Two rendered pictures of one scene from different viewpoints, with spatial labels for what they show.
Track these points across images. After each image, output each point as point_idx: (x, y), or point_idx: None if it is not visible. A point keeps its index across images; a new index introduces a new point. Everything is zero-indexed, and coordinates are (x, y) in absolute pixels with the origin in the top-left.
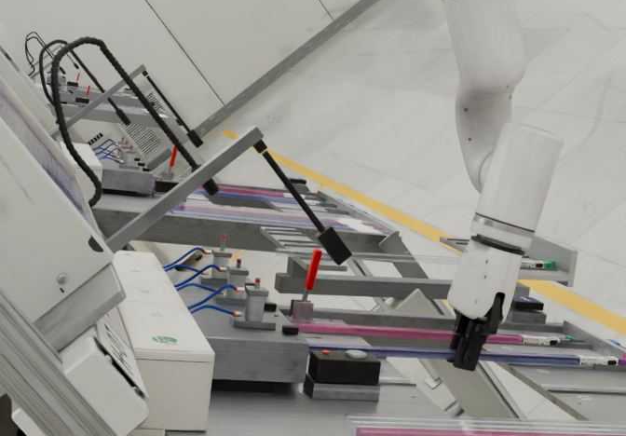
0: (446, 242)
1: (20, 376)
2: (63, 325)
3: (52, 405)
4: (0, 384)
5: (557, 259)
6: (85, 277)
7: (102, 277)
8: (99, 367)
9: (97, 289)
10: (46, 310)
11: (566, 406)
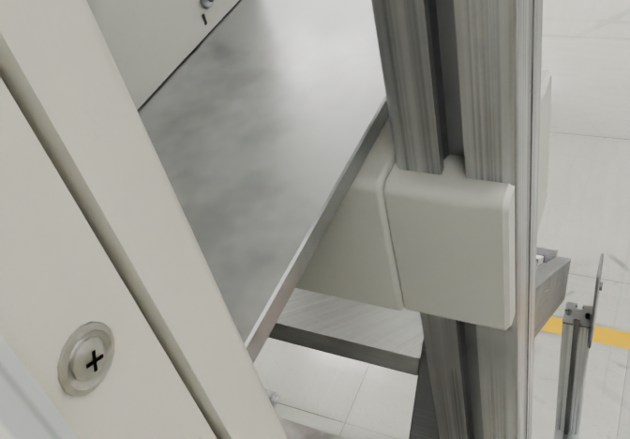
0: None
1: (527, 107)
2: (358, 52)
3: (527, 177)
4: (517, 123)
5: None
6: (230, 1)
7: None
8: (548, 102)
9: (330, 5)
10: (183, 56)
11: None
